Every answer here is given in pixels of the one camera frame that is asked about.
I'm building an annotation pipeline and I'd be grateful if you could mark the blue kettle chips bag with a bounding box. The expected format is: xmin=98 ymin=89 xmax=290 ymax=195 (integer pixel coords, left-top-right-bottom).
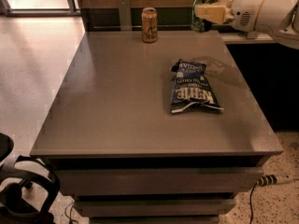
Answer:
xmin=170 ymin=60 xmax=222 ymax=114

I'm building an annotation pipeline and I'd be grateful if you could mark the top grey drawer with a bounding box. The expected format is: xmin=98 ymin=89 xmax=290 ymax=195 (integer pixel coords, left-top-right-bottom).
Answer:
xmin=57 ymin=167 xmax=263 ymax=196

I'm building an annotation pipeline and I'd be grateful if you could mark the left metal bracket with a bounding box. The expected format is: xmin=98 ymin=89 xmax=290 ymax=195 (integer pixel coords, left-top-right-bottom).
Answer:
xmin=117 ymin=0 xmax=132 ymax=31

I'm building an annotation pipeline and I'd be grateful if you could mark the middle grey drawer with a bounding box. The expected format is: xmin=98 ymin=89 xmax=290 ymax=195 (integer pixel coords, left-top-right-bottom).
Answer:
xmin=75 ymin=199 xmax=235 ymax=217

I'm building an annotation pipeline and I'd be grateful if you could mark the black power cable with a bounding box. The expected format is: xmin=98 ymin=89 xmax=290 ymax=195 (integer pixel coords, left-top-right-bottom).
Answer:
xmin=248 ymin=184 xmax=258 ymax=224

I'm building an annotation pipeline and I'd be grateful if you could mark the bottom grey drawer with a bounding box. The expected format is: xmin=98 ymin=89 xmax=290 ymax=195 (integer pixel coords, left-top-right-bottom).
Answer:
xmin=89 ymin=217 xmax=219 ymax=224

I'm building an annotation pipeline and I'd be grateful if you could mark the white power strip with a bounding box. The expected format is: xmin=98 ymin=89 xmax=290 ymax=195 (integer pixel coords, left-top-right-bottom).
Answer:
xmin=256 ymin=175 xmax=293 ymax=187

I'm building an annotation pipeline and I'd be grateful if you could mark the metal window frame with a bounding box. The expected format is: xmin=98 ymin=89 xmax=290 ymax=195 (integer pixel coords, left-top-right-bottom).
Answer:
xmin=0 ymin=0 xmax=80 ymax=17

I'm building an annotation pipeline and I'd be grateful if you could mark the thin floor cable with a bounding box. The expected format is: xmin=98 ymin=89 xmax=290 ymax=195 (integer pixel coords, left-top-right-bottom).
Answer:
xmin=64 ymin=201 xmax=78 ymax=224

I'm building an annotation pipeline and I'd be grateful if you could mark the grey drawer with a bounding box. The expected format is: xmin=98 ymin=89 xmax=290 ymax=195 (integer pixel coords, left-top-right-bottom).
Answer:
xmin=57 ymin=167 xmax=263 ymax=196
xmin=75 ymin=199 xmax=235 ymax=217
xmin=89 ymin=217 xmax=219 ymax=224

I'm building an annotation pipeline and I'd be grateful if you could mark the orange soda can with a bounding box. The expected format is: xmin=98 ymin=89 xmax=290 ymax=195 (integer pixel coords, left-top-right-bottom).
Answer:
xmin=141 ymin=7 xmax=158 ymax=43

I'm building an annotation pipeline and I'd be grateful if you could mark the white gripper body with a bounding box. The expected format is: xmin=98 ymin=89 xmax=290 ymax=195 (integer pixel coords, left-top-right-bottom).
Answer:
xmin=230 ymin=0 xmax=264 ymax=32

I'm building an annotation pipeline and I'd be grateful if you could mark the green soda can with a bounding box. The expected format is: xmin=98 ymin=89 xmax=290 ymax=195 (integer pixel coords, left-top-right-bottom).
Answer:
xmin=191 ymin=0 xmax=217 ymax=33

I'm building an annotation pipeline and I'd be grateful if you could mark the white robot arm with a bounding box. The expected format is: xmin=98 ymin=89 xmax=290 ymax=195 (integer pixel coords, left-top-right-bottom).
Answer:
xmin=194 ymin=0 xmax=299 ymax=49

